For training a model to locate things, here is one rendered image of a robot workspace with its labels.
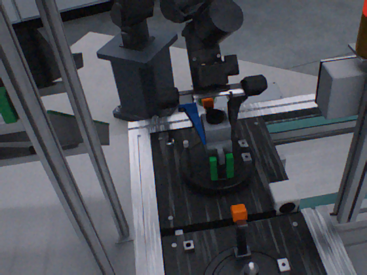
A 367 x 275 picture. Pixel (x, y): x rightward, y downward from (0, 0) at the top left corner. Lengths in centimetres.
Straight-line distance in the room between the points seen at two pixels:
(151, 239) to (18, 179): 44
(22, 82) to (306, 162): 63
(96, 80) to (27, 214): 50
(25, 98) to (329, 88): 36
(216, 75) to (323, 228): 31
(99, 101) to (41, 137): 76
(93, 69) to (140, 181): 61
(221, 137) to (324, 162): 27
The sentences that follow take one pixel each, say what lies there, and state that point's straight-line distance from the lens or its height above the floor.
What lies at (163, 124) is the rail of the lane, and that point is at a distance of 88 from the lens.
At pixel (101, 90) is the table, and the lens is 120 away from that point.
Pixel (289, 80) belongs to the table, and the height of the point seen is 86.
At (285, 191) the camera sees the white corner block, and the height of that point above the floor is 99.
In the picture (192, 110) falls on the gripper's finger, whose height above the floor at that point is 111.
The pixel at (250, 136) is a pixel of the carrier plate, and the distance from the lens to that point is 82.
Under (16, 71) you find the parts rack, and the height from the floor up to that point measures 136.
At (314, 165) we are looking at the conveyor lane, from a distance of 85.
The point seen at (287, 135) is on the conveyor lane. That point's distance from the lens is 88.
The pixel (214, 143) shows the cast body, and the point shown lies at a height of 106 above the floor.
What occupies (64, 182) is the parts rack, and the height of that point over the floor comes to 122.
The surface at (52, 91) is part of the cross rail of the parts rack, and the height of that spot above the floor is 122.
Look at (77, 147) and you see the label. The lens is 64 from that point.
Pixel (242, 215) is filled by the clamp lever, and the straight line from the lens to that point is 57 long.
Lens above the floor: 153
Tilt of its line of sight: 42 degrees down
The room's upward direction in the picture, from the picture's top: 7 degrees counter-clockwise
